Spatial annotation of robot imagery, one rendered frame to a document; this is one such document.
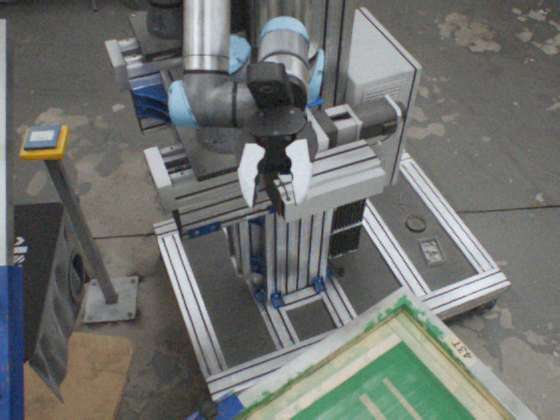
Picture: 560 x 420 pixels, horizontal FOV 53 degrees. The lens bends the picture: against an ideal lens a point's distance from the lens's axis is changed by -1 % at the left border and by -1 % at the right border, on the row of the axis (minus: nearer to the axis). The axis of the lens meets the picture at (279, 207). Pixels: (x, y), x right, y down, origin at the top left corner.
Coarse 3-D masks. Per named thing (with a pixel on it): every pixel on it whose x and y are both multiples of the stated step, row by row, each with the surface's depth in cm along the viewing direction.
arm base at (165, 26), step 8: (152, 8) 154; (160, 8) 152; (168, 8) 152; (176, 8) 152; (152, 16) 155; (160, 16) 154; (168, 16) 153; (176, 16) 154; (152, 24) 156; (160, 24) 156; (168, 24) 154; (176, 24) 155; (152, 32) 157; (160, 32) 156; (168, 32) 155; (176, 32) 156
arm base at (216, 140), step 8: (200, 128) 127; (208, 128) 125; (216, 128) 124; (224, 128) 123; (232, 128) 124; (200, 136) 128; (208, 136) 126; (216, 136) 126; (224, 136) 124; (232, 136) 125; (200, 144) 129; (208, 144) 127; (216, 144) 126; (224, 144) 125; (232, 144) 126; (216, 152) 128; (224, 152) 127; (232, 152) 127
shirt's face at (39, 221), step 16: (16, 208) 158; (32, 208) 158; (48, 208) 158; (16, 224) 154; (32, 224) 154; (48, 224) 154; (32, 240) 150; (48, 240) 150; (32, 256) 147; (48, 256) 147; (32, 272) 144; (32, 288) 140; (32, 304) 138; (32, 320) 135; (32, 336) 132
